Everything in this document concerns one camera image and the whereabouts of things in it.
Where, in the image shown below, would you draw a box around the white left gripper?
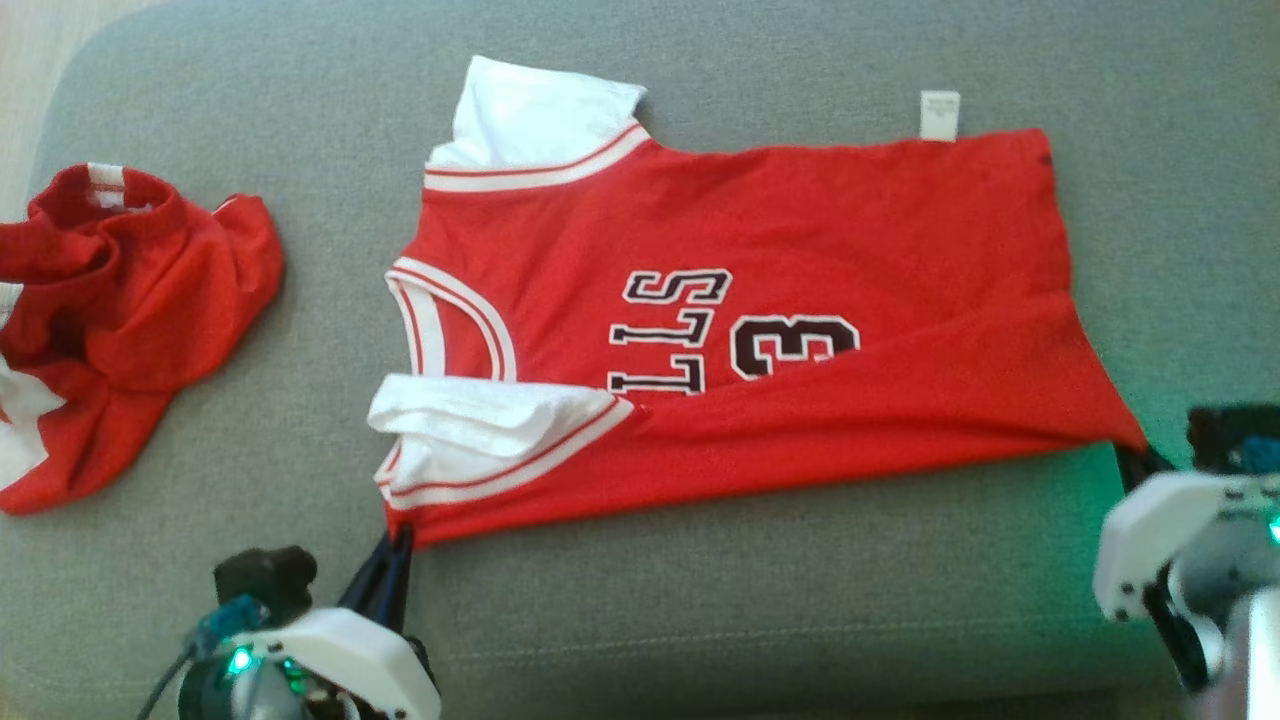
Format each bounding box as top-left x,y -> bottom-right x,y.
230,524 -> 442,720

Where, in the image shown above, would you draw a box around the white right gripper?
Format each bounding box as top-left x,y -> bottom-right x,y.
1092,443 -> 1280,622

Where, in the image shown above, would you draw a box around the red shorts white stripes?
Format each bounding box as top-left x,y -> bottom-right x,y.
0,162 -> 287,517

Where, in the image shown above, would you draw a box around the red basketball jersey white trim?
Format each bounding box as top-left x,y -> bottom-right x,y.
366,55 -> 1151,550

